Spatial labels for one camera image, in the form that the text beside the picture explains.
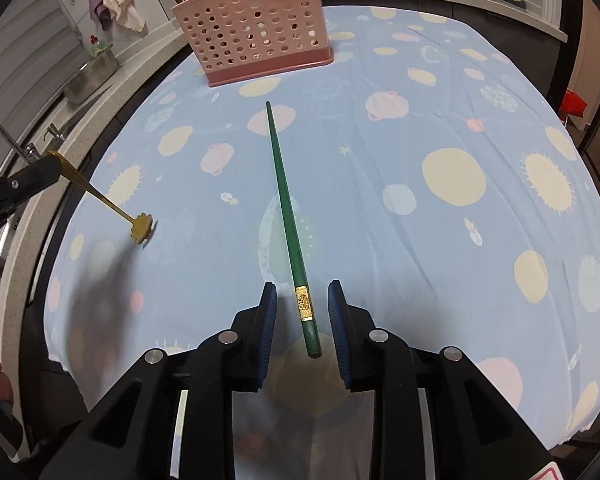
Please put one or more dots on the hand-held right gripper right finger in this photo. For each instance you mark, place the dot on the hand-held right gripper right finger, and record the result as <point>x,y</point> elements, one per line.
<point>337,330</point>

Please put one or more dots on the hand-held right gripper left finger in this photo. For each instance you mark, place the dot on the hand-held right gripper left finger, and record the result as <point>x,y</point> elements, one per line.
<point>269,330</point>

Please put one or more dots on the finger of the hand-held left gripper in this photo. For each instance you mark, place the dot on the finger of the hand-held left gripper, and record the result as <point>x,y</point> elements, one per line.
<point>35,177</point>

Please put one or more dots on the green chopstick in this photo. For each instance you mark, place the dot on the green chopstick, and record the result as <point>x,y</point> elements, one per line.
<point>290,230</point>

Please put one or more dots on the gold flower spoon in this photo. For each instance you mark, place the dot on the gold flower spoon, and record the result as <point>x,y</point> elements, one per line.
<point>141,227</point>

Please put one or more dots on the pink perforated utensil basket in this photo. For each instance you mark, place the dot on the pink perforated utensil basket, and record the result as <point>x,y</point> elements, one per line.
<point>255,35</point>

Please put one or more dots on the small chrome tap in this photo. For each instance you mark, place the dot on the small chrome tap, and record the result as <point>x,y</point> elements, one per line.
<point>54,134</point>

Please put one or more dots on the grey kitchen counter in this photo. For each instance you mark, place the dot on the grey kitchen counter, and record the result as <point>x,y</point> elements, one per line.
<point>35,230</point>

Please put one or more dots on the chrome faucet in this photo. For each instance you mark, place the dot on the chrome faucet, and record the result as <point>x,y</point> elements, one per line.
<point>2,132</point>

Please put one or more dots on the steel colander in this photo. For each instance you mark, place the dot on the steel colander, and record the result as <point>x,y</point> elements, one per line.
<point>90,77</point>

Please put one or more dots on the green bottle with red cap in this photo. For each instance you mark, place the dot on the green bottle with red cap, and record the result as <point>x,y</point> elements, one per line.
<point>97,47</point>

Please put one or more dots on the blue planet print tablecloth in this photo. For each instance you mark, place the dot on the blue planet print tablecloth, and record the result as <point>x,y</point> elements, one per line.
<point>380,185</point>

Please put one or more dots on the purple hanging cloth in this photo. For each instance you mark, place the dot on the purple hanging cloth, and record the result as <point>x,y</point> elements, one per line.
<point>100,10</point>

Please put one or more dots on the red bag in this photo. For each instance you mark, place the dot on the red bag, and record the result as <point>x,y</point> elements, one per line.
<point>574,102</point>

